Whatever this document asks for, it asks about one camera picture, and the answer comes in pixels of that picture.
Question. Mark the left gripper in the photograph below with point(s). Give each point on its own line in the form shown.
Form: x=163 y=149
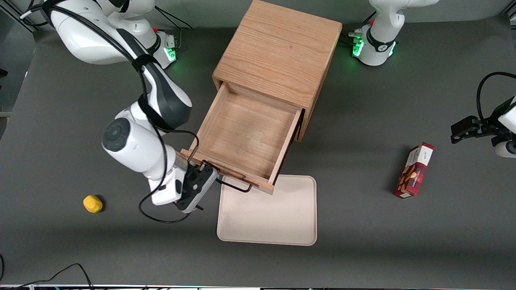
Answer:
x=491 y=122

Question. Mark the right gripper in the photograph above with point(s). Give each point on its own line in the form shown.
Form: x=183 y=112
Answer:
x=192 y=166

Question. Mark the wooden drawer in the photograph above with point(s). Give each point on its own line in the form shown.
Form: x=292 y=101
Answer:
x=246 y=133

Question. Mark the wooden drawer cabinet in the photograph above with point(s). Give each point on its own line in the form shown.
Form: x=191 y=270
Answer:
x=278 y=48

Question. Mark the red cookie box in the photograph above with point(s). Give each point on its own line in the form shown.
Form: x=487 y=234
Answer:
x=413 y=173

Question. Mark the beige plastic tray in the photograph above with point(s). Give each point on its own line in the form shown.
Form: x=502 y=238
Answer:
x=266 y=217

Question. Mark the yellow lemon toy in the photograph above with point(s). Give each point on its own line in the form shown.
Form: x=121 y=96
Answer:
x=92 y=204

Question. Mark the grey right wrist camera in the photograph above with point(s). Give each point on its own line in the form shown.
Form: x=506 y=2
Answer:
x=197 y=189

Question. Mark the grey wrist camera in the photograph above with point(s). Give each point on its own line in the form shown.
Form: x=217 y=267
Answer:
x=197 y=189
x=506 y=150

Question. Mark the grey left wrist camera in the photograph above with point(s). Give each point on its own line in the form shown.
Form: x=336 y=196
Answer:
x=506 y=150

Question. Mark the aluminium frame rail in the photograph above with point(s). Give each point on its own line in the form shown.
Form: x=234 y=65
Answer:
x=510 y=15
x=16 y=13

